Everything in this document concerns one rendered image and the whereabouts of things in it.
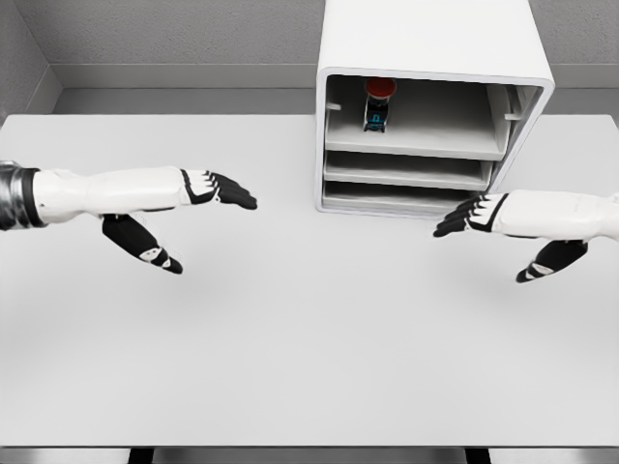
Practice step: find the red button load switch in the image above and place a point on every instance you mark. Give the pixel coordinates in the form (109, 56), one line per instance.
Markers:
(376, 113)

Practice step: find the white tabletop storage cabinet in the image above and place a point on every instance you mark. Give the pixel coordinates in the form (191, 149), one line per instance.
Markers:
(430, 34)

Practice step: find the shallow white cabinet drawer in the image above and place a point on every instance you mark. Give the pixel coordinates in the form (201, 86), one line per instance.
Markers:
(387, 198)
(406, 171)

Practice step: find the tall white cabinet drawer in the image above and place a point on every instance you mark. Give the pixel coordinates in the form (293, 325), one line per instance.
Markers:
(435, 135)

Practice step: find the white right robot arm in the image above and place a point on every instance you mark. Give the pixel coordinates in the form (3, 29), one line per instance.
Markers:
(610, 215)

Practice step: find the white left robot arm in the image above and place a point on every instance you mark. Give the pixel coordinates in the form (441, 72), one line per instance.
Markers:
(58, 193)

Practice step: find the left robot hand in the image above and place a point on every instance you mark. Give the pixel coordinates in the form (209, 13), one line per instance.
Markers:
(145, 191)

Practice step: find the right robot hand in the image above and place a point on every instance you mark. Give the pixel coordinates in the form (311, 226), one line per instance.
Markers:
(541, 212)

